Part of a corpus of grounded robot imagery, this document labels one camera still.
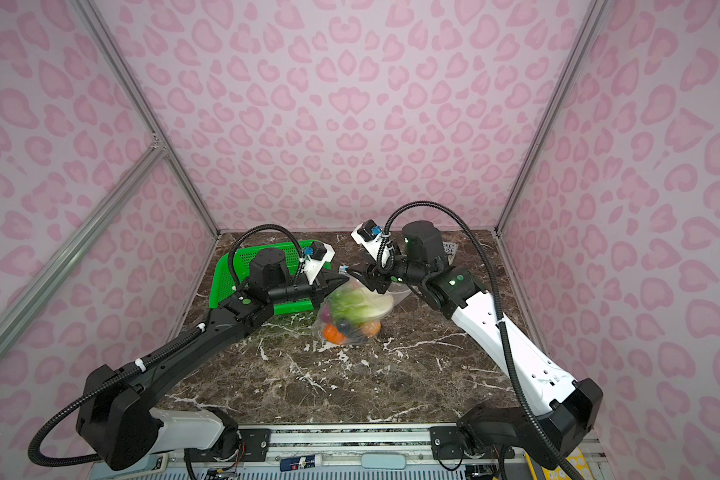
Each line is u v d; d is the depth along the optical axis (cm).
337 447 74
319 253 62
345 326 80
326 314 82
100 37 72
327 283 66
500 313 45
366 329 86
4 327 52
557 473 68
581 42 73
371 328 86
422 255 51
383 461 71
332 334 84
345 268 69
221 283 95
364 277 59
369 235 55
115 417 40
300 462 69
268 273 58
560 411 38
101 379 41
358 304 80
